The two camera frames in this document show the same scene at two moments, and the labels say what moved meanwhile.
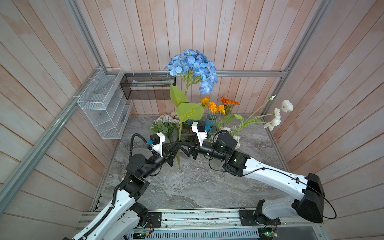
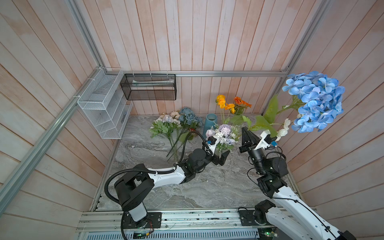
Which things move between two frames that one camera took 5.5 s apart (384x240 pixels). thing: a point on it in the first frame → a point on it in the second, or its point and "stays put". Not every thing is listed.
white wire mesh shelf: (105, 103) stays put
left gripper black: (167, 152) → (222, 159)
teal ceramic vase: (211, 121) stays put
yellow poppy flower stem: (214, 110) → (221, 101)
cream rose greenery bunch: (167, 124) stays put
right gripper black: (195, 149) → (252, 141)
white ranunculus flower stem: (273, 119) → (283, 132)
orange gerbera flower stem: (228, 104) → (240, 105)
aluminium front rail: (197, 220) stays put
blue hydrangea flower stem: (190, 65) → (317, 99)
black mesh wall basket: (147, 86) stays put
